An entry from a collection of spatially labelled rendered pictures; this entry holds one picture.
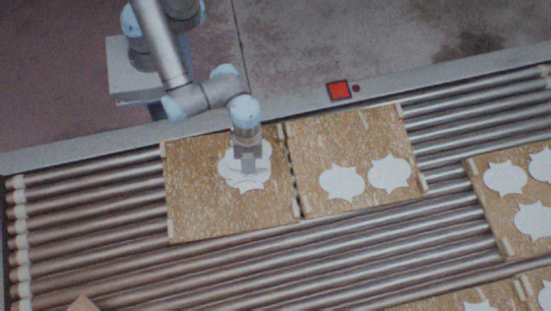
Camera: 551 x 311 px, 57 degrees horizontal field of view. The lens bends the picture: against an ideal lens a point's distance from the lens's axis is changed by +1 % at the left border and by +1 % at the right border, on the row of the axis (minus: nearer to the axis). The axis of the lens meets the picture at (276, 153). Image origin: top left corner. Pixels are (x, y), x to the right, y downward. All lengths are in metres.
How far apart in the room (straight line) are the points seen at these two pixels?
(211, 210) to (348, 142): 0.51
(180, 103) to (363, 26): 2.02
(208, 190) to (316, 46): 1.61
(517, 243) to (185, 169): 1.08
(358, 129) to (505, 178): 0.50
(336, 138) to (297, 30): 1.47
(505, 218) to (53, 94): 2.35
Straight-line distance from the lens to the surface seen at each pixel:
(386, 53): 3.08
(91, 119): 2.91
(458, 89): 1.94
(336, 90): 1.81
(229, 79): 1.32
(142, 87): 1.80
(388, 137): 1.75
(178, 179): 1.66
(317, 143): 1.69
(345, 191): 1.64
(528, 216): 1.80
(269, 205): 1.61
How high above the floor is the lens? 2.47
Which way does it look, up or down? 67 degrees down
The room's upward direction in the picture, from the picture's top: 5 degrees clockwise
